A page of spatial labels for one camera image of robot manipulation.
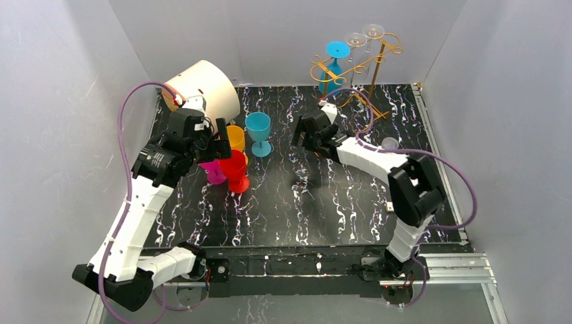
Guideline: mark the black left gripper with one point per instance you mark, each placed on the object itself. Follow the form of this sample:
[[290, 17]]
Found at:
[[214, 146]]

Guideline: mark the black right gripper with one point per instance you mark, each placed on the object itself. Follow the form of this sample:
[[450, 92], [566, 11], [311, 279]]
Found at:
[[310, 133]]

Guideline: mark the orange wine glass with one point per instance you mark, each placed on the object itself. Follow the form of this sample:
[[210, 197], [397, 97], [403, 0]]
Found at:
[[237, 140]]

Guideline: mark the red wine glass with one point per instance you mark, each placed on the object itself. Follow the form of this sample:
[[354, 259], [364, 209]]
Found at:
[[234, 169]]

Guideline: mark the magenta wine glass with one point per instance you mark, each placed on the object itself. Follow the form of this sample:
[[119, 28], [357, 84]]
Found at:
[[213, 172]]

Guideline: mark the teal wine glass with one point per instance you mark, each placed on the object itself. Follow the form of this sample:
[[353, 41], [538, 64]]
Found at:
[[258, 125]]

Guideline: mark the blue wine glass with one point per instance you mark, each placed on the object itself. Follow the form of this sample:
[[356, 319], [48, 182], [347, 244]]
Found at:
[[336, 50]]

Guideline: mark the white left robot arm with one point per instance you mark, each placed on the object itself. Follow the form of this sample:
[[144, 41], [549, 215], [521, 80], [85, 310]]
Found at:
[[116, 272]]

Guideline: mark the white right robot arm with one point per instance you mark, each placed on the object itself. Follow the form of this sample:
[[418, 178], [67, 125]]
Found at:
[[414, 185]]

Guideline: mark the gold wine glass rack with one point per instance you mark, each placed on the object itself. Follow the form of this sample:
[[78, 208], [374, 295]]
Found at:
[[357, 58]]

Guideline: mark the clear wine glass front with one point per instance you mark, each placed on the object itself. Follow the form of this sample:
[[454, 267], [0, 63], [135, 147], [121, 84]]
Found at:
[[354, 40]]

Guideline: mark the clear wine glass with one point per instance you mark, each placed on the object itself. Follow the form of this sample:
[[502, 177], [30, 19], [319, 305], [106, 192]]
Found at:
[[373, 31], [354, 40]]

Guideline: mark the clear wine glass rear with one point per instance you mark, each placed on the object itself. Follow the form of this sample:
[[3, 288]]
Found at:
[[373, 31]]

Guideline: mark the round beige box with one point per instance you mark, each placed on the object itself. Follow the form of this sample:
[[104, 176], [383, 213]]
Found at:
[[206, 79]]

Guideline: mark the small grey glitter jar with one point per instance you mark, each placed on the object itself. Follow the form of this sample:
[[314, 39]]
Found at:
[[390, 143]]

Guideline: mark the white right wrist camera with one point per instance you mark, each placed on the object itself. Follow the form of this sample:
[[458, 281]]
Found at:
[[329, 109]]

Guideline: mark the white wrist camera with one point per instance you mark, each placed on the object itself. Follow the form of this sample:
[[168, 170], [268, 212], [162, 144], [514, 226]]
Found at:
[[329, 109], [193, 105]]

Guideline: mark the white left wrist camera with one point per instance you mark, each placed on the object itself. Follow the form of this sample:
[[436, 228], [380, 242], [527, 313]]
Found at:
[[193, 105]]

